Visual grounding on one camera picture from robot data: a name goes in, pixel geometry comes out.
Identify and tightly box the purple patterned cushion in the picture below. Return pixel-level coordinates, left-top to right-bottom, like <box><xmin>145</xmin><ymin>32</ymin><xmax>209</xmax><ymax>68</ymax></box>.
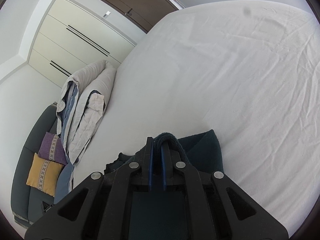
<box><xmin>38</xmin><ymin>132</ymin><xmax>68</xmax><ymax>165</ymax></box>

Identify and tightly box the white wardrobe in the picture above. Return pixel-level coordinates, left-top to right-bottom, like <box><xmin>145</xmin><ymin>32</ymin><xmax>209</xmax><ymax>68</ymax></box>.
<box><xmin>27</xmin><ymin>0</ymin><xmax>137</xmax><ymax>89</ymax></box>

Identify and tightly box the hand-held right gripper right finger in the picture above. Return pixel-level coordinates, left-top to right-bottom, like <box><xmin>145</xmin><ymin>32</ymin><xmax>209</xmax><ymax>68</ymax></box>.
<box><xmin>161</xmin><ymin>142</ymin><xmax>290</xmax><ymax>240</ymax></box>

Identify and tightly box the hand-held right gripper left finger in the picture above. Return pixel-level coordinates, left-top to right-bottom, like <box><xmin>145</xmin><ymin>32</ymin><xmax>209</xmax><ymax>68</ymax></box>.
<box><xmin>24</xmin><ymin>137</ymin><xmax>153</xmax><ymax>240</ymax></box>

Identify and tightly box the folded grey blue duvet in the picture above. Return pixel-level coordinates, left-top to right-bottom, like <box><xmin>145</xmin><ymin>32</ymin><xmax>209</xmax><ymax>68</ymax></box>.
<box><xmin>56</xmin><ymin>60</ymin><xmax>117</xmax><ymax>167</ymax></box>

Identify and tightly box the large blue pillow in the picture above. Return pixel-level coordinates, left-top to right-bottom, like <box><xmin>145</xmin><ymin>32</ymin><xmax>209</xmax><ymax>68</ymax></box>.
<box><xmin>53</xmin><ymin>164</ymin><xmax>75</xmax><ymax>205</ymax></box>

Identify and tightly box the dark grey upholstered headboard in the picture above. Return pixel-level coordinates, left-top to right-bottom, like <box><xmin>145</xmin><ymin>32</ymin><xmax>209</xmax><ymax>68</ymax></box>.
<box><xmin>10</xmin><ymin>104</ymin><xmax>59</xmax><ymax>228</ymax></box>

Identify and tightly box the yellow patterned cushion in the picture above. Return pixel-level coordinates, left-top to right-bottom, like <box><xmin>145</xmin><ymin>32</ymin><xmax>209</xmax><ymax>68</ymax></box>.
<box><xmin>26</xmin><ymin>152</ymin><xmax>65</xmax><ymax>197</ymax></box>

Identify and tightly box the bed with white sheet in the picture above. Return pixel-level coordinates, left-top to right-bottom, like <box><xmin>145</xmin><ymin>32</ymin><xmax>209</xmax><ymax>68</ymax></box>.
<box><xmin>67</xmin><ymin>0</ymin><xmax>320</xmax><ymax>240</ymax></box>

